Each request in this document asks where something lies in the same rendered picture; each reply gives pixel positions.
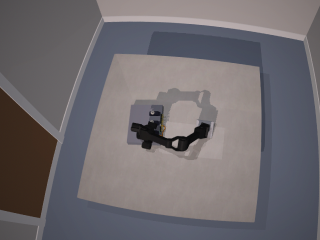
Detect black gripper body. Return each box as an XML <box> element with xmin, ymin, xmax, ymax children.
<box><xmin>141</xmin><ymin>122</ymin><xmax>157</xmax><ymax>150</ymax></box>

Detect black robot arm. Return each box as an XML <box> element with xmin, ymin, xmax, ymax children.
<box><xmin>131</xmin><ymin>122</ymin><xmax>210</xmax><ymax>152</ymax></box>

